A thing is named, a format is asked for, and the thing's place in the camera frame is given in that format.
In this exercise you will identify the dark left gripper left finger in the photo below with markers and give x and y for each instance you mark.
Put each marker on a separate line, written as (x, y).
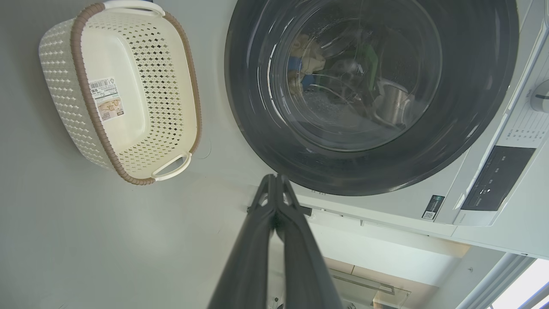
(253, 257)

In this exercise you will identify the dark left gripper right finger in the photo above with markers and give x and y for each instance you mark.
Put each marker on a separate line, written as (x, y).
(300, 266)

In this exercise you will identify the cream garment with blue trim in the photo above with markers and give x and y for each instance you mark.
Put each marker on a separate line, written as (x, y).
(306, 51)

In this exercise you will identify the round black glass washer door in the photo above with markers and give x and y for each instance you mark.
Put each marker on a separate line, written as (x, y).
(472, 107)

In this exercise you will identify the white front-load washing machine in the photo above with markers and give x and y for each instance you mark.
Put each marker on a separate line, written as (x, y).
(386, 210)

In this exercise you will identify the cream perforated basket brown rim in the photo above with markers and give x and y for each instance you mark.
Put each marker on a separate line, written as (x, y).
(163, 86)

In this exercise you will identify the paper product label in basket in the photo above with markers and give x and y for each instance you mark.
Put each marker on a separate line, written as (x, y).
(107, 101)

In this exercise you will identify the small QR code sticker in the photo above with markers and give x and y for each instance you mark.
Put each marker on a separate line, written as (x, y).
(433, 207)

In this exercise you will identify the black washer control panel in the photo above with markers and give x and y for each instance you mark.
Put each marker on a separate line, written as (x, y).
(497, 178)

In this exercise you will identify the silver washer dial knob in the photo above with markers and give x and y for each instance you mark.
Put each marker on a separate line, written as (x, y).
(541, 96)

